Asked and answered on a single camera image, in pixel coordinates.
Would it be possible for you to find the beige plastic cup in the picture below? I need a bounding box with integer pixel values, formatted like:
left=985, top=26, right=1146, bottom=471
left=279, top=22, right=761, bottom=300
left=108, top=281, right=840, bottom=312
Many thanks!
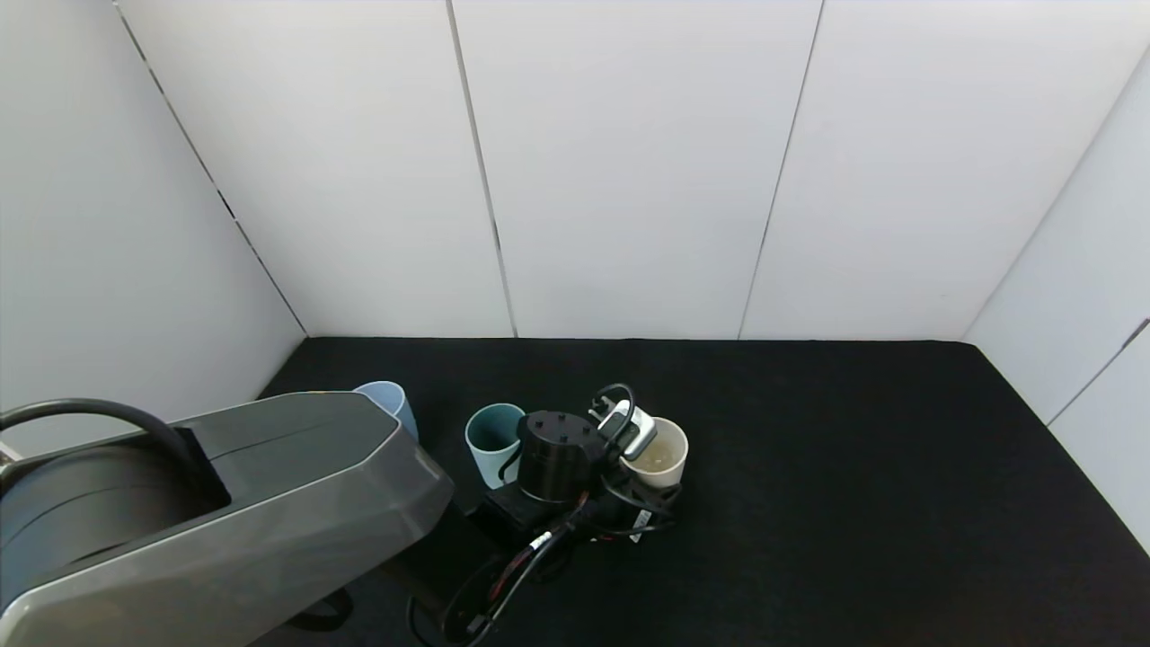
left=619, top=417, right=690, bottom=491

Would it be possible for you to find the teal green plastic cup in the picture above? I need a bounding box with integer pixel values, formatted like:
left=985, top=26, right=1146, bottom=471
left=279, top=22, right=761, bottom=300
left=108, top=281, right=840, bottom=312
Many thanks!
left=464, top=403, right=527, bottom=491

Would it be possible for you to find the light blue plastic cup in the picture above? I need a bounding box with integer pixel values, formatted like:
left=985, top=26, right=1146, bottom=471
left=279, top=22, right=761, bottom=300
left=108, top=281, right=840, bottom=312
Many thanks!
left=353, top=381, right=420, bottom=443

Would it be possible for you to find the black camera cable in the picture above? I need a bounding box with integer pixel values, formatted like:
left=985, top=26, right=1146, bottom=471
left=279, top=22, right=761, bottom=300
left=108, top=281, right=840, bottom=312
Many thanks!
left=591, top=383, right=639, bottom=443

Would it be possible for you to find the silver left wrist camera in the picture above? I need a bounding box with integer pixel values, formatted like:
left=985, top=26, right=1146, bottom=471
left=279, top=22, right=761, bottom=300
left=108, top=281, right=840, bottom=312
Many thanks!
left=588, top=400, right=658, bottom=462

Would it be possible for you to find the black red arm cable bundle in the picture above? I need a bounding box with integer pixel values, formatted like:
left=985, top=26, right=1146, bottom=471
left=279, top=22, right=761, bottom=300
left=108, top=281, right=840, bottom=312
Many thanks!
left=409, top=503, right=675, bottom=647

